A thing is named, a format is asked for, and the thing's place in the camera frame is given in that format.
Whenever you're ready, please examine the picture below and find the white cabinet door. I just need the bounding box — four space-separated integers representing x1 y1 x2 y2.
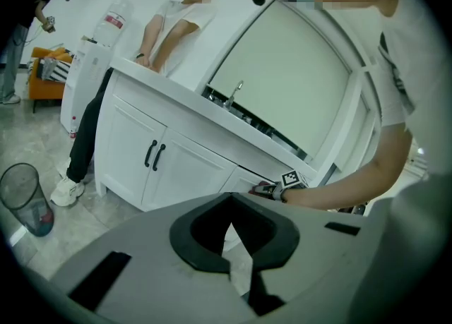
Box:
141 128 238 212
101 94 168 204

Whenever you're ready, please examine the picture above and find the person's white shirt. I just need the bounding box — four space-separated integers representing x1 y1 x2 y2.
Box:
359 0 452 324

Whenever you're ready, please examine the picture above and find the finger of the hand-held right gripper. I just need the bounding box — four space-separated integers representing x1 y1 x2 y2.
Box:
259 182 280 196

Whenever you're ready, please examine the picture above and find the white vanity cabinet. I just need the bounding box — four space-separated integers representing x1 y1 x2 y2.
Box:
94 56 340 212

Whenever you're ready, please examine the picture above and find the striped cushion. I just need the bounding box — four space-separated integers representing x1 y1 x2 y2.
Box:
36 56 75 82

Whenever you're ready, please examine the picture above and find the orange sofa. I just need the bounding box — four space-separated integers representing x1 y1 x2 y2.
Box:
27 46 76 114

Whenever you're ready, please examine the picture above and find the arched white-framed mirror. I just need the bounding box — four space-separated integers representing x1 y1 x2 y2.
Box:
200 0 383 176

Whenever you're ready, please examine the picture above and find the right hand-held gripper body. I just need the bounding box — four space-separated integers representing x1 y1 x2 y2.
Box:
271 170 309 203

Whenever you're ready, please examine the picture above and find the white water dispenser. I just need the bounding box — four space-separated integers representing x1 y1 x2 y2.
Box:
59 35 115 137

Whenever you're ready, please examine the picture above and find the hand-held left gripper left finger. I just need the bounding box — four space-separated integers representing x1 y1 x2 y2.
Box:
52 191 256 324

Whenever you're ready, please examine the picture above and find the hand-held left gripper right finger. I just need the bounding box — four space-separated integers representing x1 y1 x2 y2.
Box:
230 191 376 303

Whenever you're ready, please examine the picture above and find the black mesh waste bin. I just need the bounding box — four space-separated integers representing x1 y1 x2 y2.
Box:
0 162 56 239

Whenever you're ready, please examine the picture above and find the white drawer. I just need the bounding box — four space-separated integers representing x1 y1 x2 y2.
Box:
218 164 284 197

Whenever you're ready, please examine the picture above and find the chrome faucet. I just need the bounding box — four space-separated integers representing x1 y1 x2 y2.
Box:
222 79 245 110

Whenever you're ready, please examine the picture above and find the person's right forearm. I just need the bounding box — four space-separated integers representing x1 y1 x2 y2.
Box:
283 157 390 211

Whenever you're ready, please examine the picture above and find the clear water bottle red label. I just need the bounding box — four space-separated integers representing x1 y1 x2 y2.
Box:
94 0 135 49

